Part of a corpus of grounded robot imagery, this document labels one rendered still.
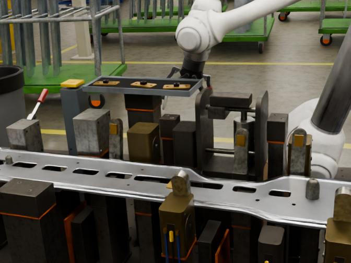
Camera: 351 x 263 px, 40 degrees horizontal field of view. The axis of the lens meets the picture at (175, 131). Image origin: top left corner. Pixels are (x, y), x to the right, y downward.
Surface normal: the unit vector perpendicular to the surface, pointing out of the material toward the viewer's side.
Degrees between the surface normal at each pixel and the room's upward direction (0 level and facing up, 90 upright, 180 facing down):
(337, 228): 0
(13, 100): 93
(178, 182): 102
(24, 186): 0
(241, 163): 78
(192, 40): 95
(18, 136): 90
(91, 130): 90
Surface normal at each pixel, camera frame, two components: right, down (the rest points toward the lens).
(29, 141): 0.94, 0.07
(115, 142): -0.33, 0.15
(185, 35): -0.32, 0.48
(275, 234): -0.05, -0.93
